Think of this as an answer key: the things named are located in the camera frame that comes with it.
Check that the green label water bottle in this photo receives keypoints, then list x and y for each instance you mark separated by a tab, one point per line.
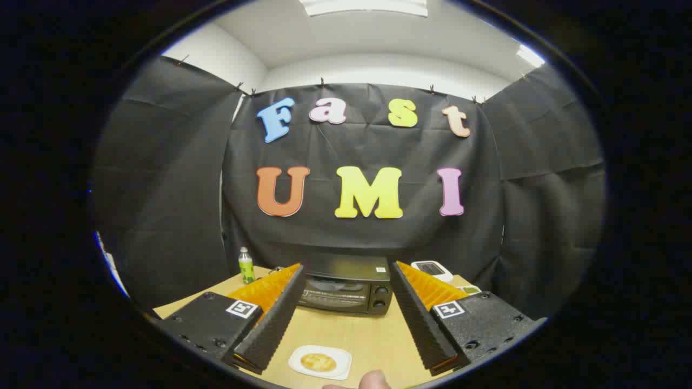
246	267

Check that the white pop-up toaster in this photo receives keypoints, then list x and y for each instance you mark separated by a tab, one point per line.
432	268

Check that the ceiling light panel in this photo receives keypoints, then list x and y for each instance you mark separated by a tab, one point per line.
530	55
362	6

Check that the white plate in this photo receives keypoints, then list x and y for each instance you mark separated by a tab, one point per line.
340	356

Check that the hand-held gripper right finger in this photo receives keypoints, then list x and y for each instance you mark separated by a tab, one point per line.
419	319

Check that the golden bread bun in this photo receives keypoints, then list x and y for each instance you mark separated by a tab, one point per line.
318	362

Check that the black backdrop cloth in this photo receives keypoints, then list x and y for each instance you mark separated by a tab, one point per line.
367	148

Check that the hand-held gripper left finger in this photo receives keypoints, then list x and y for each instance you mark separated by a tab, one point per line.
273	319

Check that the black toaster oven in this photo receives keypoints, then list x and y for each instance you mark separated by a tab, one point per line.
346	267

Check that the small white dish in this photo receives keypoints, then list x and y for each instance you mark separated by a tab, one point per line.
470	289

